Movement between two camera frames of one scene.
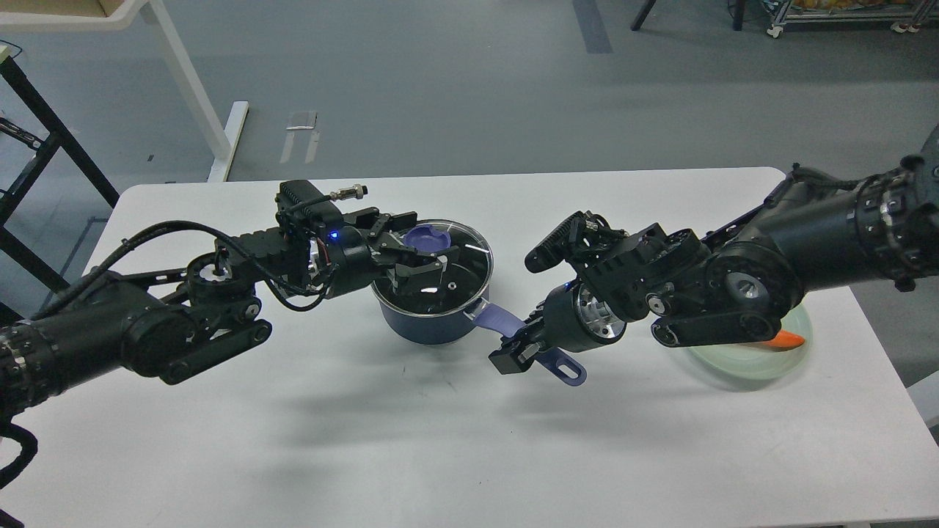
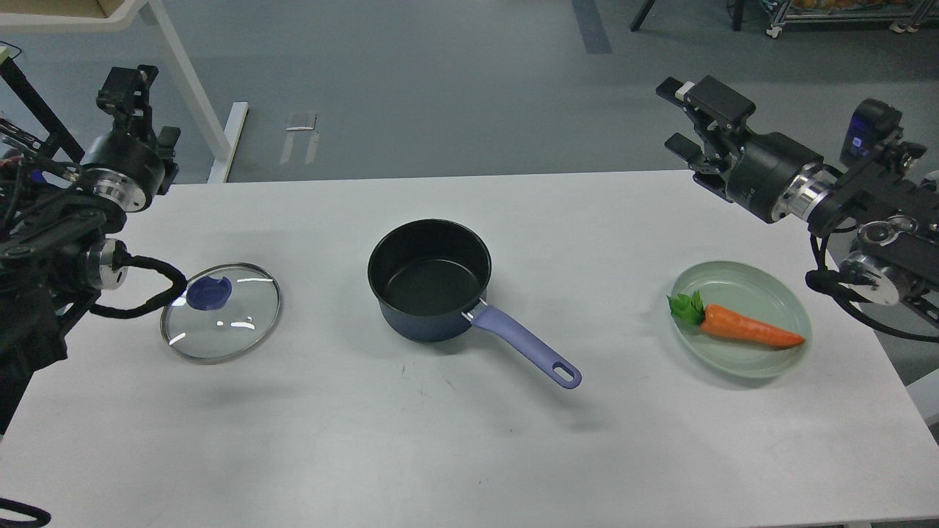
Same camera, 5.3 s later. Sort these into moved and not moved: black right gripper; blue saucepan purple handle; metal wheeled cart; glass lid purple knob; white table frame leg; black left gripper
Moved: glass lid purple knob; black left gripper; black right gripper
Not moved: blue saucepan purple handle; metal wheeled cart; white table frame leg
